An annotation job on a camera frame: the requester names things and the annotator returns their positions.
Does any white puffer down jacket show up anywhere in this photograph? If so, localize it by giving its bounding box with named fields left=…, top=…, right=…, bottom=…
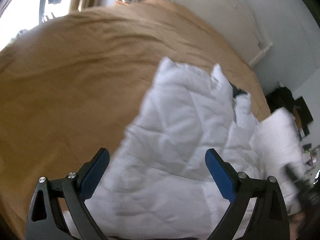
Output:
left=85, top=58, right=304, bottom=239

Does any black cluttered shelf unit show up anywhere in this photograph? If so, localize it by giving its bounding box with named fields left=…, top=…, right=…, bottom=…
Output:
left=265, top=81, right=313, bottom=139

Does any tan brown bed cover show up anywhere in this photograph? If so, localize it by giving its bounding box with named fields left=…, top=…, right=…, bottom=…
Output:
left=1, top=0, right=270, bottom=239

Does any white desk with clutter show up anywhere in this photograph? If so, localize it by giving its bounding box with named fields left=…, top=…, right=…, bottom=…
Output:
left=302, top=143, right=319, bottom=184

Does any white wooden headboard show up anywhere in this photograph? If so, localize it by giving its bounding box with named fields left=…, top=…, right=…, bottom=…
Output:
left=170, top=0, right=272, bottom=67

